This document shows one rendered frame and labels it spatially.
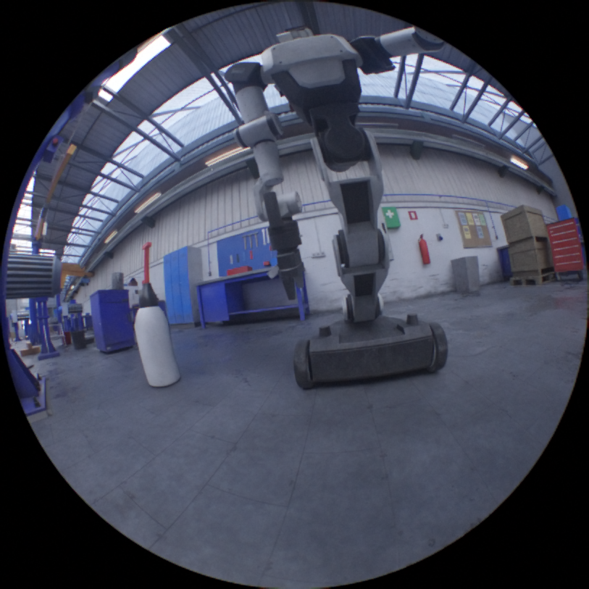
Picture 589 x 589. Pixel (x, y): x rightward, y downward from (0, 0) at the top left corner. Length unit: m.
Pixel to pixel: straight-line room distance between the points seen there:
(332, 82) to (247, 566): 0.95
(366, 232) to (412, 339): 0.39
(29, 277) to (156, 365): 2.81
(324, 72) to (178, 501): 1.02
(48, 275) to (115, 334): 1.58
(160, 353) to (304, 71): 1.22
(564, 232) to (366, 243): 4.02
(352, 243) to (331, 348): 0.36
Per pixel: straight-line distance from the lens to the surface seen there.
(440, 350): 0.71
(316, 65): 0.61
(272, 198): 0.47
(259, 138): 0.57
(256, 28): 5.93
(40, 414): 1.22
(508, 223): 4.36
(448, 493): 0.45
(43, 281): 3.43
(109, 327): 2.49
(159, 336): 1.00
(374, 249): 0.60
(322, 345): 0.65
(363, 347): 0.63
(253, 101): 0.65
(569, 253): 4.24
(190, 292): 4.01
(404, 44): 0.69
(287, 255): 0.48
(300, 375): 0.66
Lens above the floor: 0.38
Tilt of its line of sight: level
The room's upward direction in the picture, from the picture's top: 8 degrees counter-clockwise
